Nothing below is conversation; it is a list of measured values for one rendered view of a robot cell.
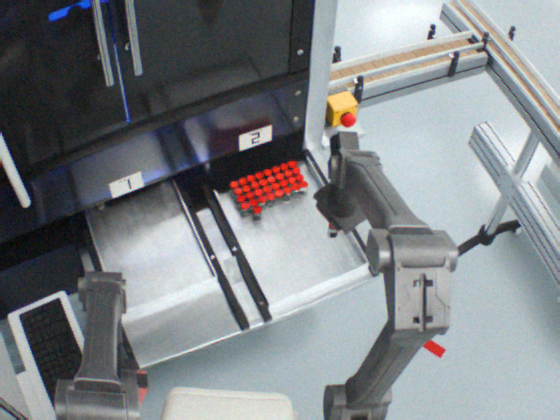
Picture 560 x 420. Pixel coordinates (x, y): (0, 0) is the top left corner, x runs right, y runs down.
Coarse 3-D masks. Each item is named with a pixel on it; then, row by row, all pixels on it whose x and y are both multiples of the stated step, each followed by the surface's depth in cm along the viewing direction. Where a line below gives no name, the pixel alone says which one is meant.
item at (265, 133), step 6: (270, 126) 165; (252, 132) 164; (258, 132) 165; (264, 132) 166; (270, 132) 167; (240, 138) 164; (246, 138) 165; (252, 138) 166; (258, 138) 167; (264, 138) 168; (270, 138) 169; (240, 144) 166; (246, 144) 167; (252, 144) 168; (258, 144) 169; (240, 150) 168
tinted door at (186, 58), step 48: (144, 0) 116; (192, 0) 121; (240, 0) 127; (288, 0) 133; (144, 48) 126; (192, 48) 133; (240, 48) 139; (288, 48) 146; (144, 96) 138; (192, 96) 145
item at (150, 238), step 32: (160, 192) 174; (96, 224) 168; (128, 224) 169; (160, 224) 169; (192, 224) 165; (128, 256) 164; (160, 256) 164; (192, 256) 164; (128, 288) 159; (160, 288) 159; (192, 288) 158
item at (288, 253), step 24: (312, 168) 176; (312, 192) 175; (240, 216) 171; (264, 216) 171; (288, 216) 171; (312, 216) 171; (240, 240) 167; (264, 240) 167; (288, 240) 168; (312, 240) 168; (336, 240) 168; (264, 264) 164; (288, 264) 164; (312, 264) 164; (336, 264) 164; (360, 264) 165; (264, 288) 161; (288, 288) 161; (312, 288) 158
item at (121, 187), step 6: (138, 174) 157; (120, 180) 156; (126, 180) 157; (132, 180) 158; (138, 180) 159; (114, 186) 156; (120, 186) 158; (126, 186) 159; (132, 186) 160; (138, 186) 161; (114, 192) 158; (120, 192) 159; (126, 192) 160
